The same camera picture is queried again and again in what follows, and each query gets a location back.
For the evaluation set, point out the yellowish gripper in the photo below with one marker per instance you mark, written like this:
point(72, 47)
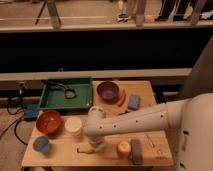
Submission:
point(96, 144)

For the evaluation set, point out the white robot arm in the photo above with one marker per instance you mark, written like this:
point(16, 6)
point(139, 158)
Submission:
point(193, 115)

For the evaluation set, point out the white plastic cup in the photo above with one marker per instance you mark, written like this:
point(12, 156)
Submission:
point(74, 126)

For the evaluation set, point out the blue plastic cup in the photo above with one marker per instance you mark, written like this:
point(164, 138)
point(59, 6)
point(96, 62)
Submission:
point(42, 144)

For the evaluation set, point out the yellow red apple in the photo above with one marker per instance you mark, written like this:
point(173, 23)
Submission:
point(123, 149)

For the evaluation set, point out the wooden board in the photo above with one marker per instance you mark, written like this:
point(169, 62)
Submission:
point(63, 151)

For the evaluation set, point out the grey rectangular block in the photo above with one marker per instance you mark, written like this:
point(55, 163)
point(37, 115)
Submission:
point(137, 157)

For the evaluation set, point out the purple bowl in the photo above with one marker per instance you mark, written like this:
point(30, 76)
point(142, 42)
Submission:
point(108, 91)

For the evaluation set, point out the orange carrot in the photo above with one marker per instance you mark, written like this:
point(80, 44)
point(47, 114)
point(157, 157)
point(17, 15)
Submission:
point(122, 98)

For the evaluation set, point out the metal fork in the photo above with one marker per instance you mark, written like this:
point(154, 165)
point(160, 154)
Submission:
point(150, 140)

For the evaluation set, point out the orange bowl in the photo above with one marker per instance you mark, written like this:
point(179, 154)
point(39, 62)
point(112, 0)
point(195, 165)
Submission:
point(49, 122)

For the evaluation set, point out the green plastic tray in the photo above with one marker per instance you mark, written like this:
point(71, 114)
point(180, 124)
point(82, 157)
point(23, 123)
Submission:
point(52, 97)

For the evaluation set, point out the blue sponge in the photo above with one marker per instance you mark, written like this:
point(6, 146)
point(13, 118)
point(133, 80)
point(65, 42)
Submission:
point(134, 102)

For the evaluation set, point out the black strainer utensil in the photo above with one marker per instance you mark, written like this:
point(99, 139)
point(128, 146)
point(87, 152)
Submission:
point(69, 93)

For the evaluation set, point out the blue box on floor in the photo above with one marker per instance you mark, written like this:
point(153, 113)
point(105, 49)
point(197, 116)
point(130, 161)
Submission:
point(31, 112)

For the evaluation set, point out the grey metal rail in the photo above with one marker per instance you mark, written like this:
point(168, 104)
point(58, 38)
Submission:
point(96, 74)

